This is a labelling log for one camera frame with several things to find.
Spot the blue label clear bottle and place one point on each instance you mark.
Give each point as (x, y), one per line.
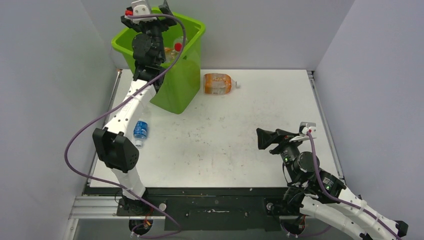
(141, 129)

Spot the large orange label bottle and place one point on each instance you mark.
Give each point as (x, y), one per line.
(219, 84)

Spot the red label Nongfu bottle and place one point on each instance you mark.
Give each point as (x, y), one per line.
(178, 44)

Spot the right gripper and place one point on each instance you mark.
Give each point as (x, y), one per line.
(282, 137)

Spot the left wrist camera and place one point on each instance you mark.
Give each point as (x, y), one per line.
(140, 11)

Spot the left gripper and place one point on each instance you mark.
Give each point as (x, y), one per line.
(163, 24)

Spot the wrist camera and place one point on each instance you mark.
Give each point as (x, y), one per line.
(304, 129)
(140, 11)

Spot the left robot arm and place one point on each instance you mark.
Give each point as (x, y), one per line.
(112, 145)

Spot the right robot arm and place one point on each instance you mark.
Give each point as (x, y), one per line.
(316, 193)

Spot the green plastic bin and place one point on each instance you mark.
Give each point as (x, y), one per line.
(182, 82)

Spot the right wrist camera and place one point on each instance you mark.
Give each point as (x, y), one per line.
(304, 129)

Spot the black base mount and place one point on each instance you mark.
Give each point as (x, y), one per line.
(215, 209)

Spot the crushed orange label bottle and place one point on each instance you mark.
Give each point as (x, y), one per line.
(170, 54)

